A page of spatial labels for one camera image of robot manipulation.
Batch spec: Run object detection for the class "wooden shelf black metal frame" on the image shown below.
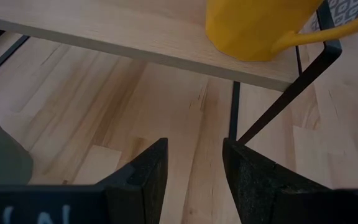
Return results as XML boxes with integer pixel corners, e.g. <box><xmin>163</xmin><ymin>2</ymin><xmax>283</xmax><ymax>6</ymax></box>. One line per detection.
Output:
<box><xmin>0</xmin><ymin>0</ymin><xmax>343</xmax><ymax>146</ymax></box>

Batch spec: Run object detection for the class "plain green mug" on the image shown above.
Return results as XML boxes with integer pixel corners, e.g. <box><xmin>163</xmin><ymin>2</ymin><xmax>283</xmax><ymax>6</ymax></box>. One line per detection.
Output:
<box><xmin>0</xmin><ymin>108</ymin><xmax>34</xmax><ymax>185</ymax></box>

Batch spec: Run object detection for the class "yellow faceted mug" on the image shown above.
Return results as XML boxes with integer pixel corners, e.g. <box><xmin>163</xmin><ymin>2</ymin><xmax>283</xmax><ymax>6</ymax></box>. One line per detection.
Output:
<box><xmin>205</xmin><ymin>0</ymin><xmax>358</xmax><ymax>62</ymax></box>

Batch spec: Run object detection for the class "grey patterned mug yellow rim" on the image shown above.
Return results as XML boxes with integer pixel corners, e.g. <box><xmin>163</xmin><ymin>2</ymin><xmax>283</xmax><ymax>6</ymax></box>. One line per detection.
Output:
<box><xmin>310</xmin><ymin>0</ymin><xmax>358</xmax><ymax>32</ymax></box>

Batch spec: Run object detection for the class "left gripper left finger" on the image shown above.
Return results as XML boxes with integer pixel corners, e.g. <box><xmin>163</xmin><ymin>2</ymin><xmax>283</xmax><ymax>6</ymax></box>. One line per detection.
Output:
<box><xmin>96</xmin><ymin>138</ymin><xmax>169</xmax><ymax>224</ymax></box>

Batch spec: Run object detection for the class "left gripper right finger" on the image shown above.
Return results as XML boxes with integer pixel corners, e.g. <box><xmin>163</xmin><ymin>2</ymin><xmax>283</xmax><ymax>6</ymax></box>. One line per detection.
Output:
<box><xmin>222</xmin><ymin>138</ymin><xmax>334</xmax><ymax>224</ymax></box>

